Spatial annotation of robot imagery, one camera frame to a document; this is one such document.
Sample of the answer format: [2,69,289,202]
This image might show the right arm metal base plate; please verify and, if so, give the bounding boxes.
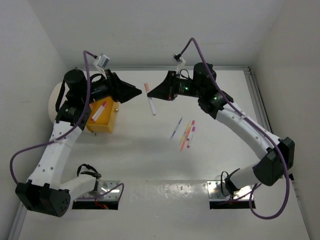
[207,180,252,202]

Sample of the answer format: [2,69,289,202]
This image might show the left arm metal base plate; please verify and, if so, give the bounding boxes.
[75,180,123,202]

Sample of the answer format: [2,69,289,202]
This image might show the mauve cap white pen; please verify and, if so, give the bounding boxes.
[92,101,107,122]

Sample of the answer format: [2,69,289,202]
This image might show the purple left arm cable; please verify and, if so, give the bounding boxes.
[9,50,125,201]

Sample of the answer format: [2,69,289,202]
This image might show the cylindrical beige drawer container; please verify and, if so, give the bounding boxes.
[47,81,120,137]

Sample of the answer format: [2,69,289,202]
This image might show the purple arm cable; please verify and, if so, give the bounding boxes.
[9,50,125,201]
[178,37,291,220]

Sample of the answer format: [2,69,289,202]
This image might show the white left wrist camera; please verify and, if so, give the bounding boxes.
[93,53,110,74]

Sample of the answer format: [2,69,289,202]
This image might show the blue clear pen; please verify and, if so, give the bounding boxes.
[169,117,183,140]

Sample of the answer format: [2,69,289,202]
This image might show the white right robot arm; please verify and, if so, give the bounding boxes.
[147,62,295,195]

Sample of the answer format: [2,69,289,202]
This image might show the purple cap white pen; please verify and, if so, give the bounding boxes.
[187,126,196,148]

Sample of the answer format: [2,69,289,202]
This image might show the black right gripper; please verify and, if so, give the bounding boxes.
[148,70,204,101]

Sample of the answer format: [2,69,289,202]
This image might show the black thin base cable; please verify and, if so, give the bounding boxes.
[219,171,230,196]

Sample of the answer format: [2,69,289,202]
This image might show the light pink cap pen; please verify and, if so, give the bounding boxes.
[91,109,101,122]

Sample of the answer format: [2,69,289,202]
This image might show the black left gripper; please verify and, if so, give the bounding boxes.
[80,68,141,104]

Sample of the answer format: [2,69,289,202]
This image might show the orange clear pen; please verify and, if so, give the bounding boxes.
[180,134,189,152]

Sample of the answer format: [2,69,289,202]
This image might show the yellow clear pen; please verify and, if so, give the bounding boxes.
[179,121,191,145]

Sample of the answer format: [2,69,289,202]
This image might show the pink cap white pen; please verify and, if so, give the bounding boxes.
[186,120,195,137]

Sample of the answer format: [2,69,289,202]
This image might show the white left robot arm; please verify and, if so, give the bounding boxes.
[15,69,142,217]

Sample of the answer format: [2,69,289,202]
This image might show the peach cap white pen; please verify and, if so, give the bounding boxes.
[144,83,157,117]

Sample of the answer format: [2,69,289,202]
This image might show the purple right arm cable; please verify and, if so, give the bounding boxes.
[178,37,291,220]

